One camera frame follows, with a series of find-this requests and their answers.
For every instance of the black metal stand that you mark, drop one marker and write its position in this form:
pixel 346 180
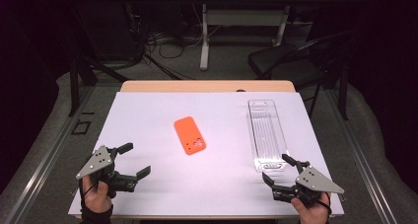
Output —
pixel 74 86

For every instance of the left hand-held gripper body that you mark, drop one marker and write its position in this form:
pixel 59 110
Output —
pixel 98 161

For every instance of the orange phone case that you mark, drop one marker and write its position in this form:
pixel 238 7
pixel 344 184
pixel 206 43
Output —
pixel 190 135

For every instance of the white table mat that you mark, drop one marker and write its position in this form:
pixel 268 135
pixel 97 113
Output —
pixel 213 184

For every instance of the person's right hand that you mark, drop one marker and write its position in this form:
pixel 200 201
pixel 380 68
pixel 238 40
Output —
pixel 313 214

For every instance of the desk with white legs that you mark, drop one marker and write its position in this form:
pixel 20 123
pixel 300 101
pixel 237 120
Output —
pixel 204 36

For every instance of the person's left hand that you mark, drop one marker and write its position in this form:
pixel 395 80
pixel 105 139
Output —
pixel 97 199

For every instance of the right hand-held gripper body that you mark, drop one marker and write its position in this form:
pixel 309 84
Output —
pixel 315 182

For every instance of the dark equipment cabinet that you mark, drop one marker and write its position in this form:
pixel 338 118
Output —
pixel 108 30

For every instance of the metal floor rail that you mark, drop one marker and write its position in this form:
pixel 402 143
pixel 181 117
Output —
pixel 49 155
pixel 358 155

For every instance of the clear plastic packaging box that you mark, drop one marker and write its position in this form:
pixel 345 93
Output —
pixel 267 135

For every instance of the black folding chair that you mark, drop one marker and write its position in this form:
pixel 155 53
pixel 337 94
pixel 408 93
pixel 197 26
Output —
pixel 282 61

